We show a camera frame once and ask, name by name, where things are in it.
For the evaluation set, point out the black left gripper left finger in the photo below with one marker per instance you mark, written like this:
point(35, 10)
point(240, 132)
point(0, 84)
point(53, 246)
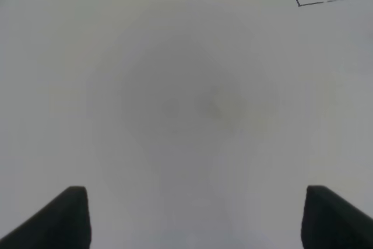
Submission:
point(62, 223)

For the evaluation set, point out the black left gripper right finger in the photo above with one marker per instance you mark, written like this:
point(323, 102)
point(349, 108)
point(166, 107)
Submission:
point(329, 221)

